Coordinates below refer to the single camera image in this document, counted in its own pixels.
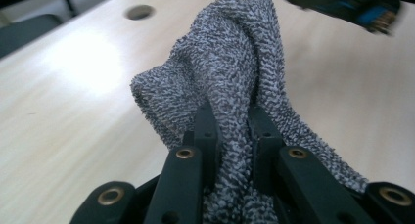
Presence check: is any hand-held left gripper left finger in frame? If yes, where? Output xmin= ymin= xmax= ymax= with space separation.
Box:
xmin=143 ymin=99 xmax=223 ymax=224

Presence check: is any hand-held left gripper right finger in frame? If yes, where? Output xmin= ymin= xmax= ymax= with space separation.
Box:
xmin=249 ymin=103 xmax=377 ymax=224

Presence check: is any grey terry cloth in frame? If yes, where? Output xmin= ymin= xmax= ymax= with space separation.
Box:
xmin=129 ymin=0 xmax=370 ymax=224

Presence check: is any blue and black toy car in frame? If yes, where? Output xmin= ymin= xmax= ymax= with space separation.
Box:
xmin=302 ymin=0 xmax=404 ymax=36

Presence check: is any round grey table grommet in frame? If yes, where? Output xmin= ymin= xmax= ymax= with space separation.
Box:
xmin=124 ymin=4 xmax=157 ymax=22

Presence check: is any black folding chair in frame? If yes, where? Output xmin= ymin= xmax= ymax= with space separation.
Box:
xmin=0 ymin=0 xmax=80 ymax=60

